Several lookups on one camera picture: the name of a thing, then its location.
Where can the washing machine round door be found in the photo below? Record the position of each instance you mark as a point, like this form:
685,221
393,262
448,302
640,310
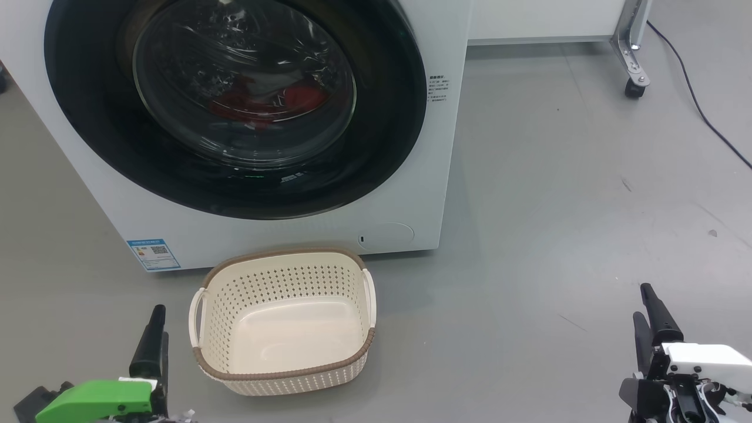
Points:
388,117

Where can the red and white garment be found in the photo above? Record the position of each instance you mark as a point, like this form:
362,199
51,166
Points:
299,97

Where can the cream perforated laundry basket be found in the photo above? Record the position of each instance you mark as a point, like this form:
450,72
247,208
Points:
294,335

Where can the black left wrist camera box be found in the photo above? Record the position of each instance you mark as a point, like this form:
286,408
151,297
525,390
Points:
35,404

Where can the blue energy label sticker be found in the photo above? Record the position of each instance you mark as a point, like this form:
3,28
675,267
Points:
154,254

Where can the round white filter access cover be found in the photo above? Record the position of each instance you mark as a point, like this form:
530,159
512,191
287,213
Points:
388,236

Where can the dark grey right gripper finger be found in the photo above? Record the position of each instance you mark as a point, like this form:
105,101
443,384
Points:
662,326
643,346

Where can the white partition panel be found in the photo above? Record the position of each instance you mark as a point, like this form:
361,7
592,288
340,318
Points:
540,17

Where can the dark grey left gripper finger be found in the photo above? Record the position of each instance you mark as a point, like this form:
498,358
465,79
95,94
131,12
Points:
163,388
150,352

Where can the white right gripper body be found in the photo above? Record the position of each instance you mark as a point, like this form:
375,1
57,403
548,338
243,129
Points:
705,361

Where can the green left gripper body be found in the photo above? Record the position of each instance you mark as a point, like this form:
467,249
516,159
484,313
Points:
94,399

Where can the metal leg with caster wheel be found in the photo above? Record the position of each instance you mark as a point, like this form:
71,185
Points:
630,41

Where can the white front-load washing machine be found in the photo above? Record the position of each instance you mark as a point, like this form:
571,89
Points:
70,176

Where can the small text instruction sticker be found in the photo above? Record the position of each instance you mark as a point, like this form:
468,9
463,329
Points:
438,88

